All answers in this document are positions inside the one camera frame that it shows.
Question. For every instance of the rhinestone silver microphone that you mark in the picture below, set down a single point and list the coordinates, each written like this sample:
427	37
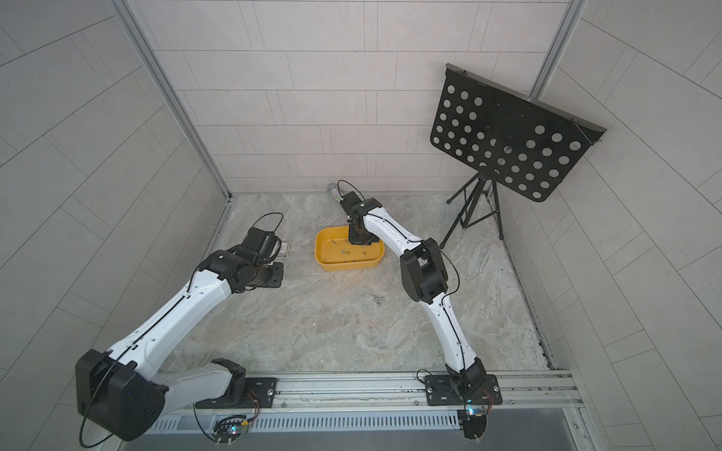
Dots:
334	192

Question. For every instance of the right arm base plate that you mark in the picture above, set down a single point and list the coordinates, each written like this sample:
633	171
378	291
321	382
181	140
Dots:
447	390

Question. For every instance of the playing card box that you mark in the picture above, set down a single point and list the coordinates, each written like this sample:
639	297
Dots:
284	249

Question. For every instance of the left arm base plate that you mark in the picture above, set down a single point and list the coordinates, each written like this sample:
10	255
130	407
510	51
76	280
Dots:
248	394

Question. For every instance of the black perforated music stand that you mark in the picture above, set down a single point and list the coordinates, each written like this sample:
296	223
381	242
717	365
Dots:
526	146

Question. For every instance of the green circuit board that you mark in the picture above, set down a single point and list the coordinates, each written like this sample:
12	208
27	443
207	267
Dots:
473	422
229	429

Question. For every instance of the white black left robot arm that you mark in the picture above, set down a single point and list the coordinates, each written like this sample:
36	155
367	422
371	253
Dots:
123	390

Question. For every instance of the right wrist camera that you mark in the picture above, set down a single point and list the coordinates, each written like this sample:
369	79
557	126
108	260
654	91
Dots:
349	202

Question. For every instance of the right green circuit board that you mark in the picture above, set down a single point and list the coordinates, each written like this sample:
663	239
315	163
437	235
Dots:
473	422

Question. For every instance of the aluminium rail frame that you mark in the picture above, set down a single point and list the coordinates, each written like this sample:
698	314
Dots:
541	410

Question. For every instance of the yellow plastic storage box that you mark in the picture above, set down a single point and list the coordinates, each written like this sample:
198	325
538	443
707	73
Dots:
334	251

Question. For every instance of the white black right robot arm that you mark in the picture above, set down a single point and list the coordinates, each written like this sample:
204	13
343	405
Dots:
426	282

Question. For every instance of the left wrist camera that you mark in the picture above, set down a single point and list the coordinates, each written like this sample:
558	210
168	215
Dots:
260	246

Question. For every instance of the left green circuit board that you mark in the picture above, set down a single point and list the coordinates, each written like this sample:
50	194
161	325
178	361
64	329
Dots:
229	429

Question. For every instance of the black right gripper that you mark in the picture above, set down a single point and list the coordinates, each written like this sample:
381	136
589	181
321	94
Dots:
357	239

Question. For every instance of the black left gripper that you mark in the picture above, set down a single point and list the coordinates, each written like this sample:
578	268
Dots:
279	274

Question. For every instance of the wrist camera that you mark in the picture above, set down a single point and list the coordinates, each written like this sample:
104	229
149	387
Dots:
260	246
349	202

